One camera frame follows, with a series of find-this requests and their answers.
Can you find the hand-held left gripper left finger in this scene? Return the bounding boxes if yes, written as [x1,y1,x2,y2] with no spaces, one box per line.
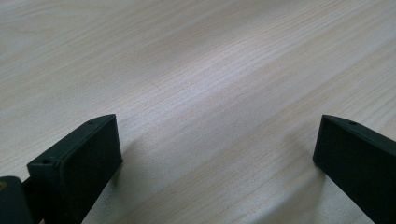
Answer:
[27,113,123,224]

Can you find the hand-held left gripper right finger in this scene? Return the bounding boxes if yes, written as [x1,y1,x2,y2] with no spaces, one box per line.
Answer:
[312,114,396,224]

